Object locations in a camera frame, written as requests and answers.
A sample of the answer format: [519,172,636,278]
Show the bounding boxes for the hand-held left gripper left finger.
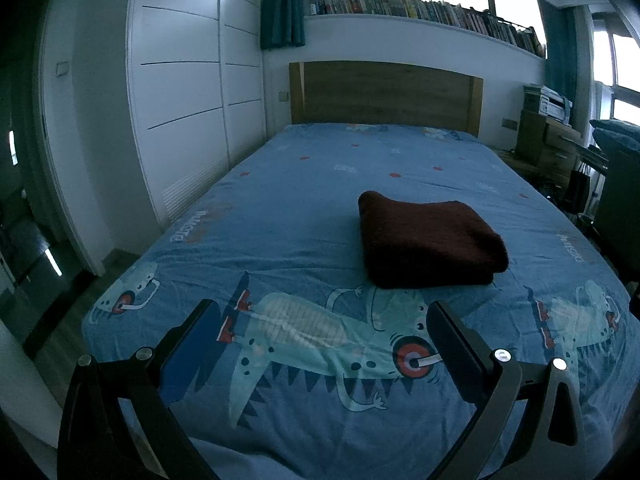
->
[57,299,223,480]

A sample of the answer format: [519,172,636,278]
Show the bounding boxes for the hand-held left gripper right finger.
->
[426,300,591,480]

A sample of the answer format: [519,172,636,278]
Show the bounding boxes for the dark brown towel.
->
[357,190,510,290]

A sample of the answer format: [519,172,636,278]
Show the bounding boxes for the bed with blue sheet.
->
[81,122,632,480]

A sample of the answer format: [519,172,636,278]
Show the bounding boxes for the black paper bag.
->
[565,162,594,212]

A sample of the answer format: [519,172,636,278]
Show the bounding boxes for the dark glass door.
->
[0,75,67,343]

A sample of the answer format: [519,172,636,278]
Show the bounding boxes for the wooden dresser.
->
[515,109,583,182]

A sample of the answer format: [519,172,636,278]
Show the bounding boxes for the blue padded chair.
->
[589,119,640,281]

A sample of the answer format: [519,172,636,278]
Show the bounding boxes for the white printer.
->
[522,85,573,126]

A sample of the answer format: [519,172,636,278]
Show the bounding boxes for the wooden headboard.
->
[289,61,485,137]

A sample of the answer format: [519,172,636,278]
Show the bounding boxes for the white wardrobe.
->
[37,0,266,276]

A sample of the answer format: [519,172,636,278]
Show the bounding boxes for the dark framed window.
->
[592,30,640,126]

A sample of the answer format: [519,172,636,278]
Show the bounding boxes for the row of books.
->
[300,0,546,58]

